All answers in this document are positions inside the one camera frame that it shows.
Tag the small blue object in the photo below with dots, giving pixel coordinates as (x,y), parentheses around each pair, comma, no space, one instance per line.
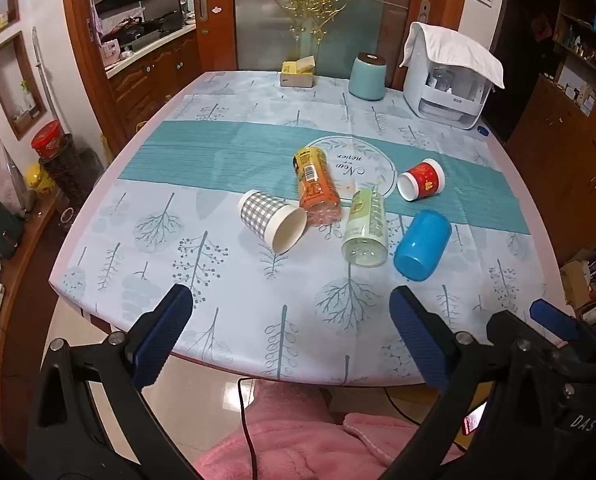
(482,131)

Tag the blue plastic cup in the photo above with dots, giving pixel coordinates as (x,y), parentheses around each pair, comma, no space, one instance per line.
(423,245)

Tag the orange drink bottle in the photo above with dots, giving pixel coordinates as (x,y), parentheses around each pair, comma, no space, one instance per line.
(315,185)

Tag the white countertop appliance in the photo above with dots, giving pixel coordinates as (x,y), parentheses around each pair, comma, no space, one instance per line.
(443,95)

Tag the white towel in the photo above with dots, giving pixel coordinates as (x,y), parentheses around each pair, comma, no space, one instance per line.
(458,52)

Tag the wooden sideboard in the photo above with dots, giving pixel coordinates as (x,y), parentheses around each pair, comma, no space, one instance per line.
(13,300)

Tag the dark glass jar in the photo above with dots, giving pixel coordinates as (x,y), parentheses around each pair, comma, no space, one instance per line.
(69,177)

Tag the pink fleece robe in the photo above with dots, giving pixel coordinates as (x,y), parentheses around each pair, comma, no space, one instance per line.
(298,440)

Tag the tree print tablecloth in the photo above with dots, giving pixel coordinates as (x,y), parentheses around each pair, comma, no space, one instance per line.
(218,160)

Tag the yellow round object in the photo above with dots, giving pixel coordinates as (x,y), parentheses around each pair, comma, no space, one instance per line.
(37,180)

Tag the pale green drink bottle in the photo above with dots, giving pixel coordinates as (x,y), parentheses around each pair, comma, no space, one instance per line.
(365,230)

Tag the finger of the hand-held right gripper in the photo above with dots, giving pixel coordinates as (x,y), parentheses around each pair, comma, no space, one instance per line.
(553,314)

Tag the teal canister with brown lid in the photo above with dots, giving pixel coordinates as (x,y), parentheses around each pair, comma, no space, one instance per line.
(368,77)

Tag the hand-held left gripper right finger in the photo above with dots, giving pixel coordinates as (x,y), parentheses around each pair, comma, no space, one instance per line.
(420,342)

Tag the cardboard box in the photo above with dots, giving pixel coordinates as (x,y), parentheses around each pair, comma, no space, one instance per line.
(575,280)

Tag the wooden shelf cabinet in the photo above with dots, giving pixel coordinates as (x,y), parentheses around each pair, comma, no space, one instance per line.
(573,85)

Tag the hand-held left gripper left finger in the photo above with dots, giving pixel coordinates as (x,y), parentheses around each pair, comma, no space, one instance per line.
(162,336)

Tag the glass door with gold ornament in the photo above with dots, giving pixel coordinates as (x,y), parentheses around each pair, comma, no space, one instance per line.
(318,10)

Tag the yellow tissue box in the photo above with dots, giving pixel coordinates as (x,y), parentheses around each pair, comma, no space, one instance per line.
(297,74)

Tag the red lidded tin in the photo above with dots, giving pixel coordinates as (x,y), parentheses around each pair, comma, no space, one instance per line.
(48,141)

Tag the small red lit screen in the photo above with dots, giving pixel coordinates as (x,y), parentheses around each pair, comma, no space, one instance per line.
(474,417)

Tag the grey checked paper cup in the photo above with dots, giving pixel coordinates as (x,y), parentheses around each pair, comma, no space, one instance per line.
(270,220)

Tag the red patterned paper cup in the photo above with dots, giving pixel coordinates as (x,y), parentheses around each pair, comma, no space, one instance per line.
(423,180)

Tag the wooden kitchen cabinet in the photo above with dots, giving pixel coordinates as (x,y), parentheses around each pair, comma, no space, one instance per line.
(148,75)

